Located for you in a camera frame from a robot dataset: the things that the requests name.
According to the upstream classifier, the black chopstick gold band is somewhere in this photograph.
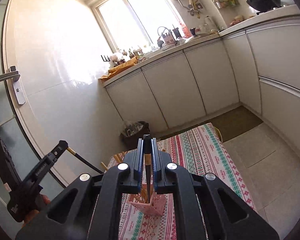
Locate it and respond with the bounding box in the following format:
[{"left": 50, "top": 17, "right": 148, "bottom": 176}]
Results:
[
  {"left": 67, "top": 147, "right": 103, "bottom": 174},
  {"left": 143, "top": 134, "right": 152, "bottom": 203}
]

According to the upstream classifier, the kitchen window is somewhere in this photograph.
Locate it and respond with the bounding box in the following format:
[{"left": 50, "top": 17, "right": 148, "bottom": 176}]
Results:
[{"left": 91, "top": 0, "right": 190, "bottom": 51}]

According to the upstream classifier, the person's left hand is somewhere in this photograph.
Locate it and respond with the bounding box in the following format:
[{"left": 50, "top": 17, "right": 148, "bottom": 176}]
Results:
[{"left": 22, "top": 194, "right": 51, "bottom": 228}]

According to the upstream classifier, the patterned woven tablecloth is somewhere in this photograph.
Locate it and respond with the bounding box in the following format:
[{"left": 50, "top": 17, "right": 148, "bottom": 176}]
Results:
[{"left": 119, "top": 123, "right": 256, "bottom": 239}]

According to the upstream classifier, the pink perforated utensil holder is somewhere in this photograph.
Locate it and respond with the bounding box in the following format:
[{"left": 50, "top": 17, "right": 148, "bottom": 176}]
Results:
[{"left": 127, "top": 192, "right": 167, "bottom": 216}]

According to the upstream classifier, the wooden chopstick upright in holder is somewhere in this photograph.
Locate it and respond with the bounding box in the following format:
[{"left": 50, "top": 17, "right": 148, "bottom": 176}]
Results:
[{"left": 140, "top": 188, "right": 147, "bottom": 203}]

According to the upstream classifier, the dark trash bin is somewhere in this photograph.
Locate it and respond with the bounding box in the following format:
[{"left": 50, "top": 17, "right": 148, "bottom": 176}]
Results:
[{"left": 120, "top": 121, "right": 150, "bottom": 150}]

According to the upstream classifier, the orange cloth on counter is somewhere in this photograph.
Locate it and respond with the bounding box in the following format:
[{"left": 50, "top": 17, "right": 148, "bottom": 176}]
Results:
[{"left": 99, "top": 56, "right": 138, "bottom": 83}]

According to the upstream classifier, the knife block on counter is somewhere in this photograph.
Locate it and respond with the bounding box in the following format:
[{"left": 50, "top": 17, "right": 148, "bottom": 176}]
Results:
[{"left": 161, "top": 31, "right": 176, "bottom": 44}]

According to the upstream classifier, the white electric kettle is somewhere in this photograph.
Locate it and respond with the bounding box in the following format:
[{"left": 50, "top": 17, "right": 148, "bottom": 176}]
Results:
[{"left": 204, "top": 16, "right": 218, "bottom": 34}]

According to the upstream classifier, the black frying pan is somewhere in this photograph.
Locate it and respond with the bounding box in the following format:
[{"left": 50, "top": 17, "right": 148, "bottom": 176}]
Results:
[{"left": 246, "top": 0, "right": 281, "bottom": 12}]

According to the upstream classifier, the silver door handle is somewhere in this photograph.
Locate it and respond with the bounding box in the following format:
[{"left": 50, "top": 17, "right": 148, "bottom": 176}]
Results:
[{"left": 0, "top": 66, "right": 26, "bottom": 106}]

